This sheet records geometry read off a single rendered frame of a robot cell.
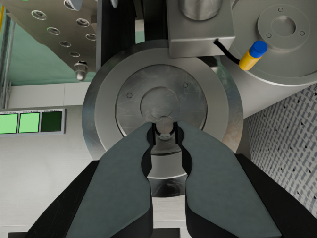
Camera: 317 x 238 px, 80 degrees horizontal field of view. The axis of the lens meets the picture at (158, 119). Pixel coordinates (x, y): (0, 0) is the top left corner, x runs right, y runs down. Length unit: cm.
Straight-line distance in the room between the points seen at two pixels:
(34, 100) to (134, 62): 347
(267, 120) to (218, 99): 21
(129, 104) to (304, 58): 17
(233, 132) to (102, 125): 11
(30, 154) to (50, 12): 35
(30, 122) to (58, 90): 286
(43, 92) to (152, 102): 345
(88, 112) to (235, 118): 13
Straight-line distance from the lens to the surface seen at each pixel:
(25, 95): 375
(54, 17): 44
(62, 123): 57
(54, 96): 347
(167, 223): 52
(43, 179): 59
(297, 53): 23
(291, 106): 32
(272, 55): 22
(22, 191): 62
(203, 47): 17
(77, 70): 58
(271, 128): 36
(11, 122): 65
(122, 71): 18
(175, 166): 16
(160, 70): 17
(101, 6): 25
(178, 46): 16
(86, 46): 50
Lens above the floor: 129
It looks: 11 degrees down
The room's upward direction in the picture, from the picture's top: 178 degrees clockwise
